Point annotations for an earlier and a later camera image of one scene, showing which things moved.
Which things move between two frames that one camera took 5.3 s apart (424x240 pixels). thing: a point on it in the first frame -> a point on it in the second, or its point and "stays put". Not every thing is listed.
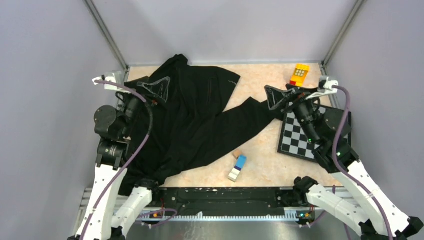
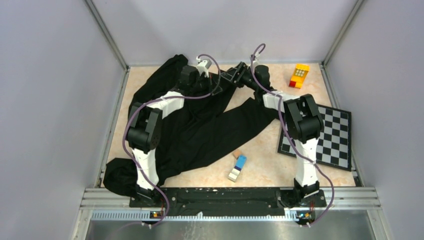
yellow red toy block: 299,74 stays put
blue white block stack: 241,161 stays put
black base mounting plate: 228,201 stays put
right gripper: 296,94 -> 238,73
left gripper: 159,88 -> 211,85
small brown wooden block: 236,153 stays put
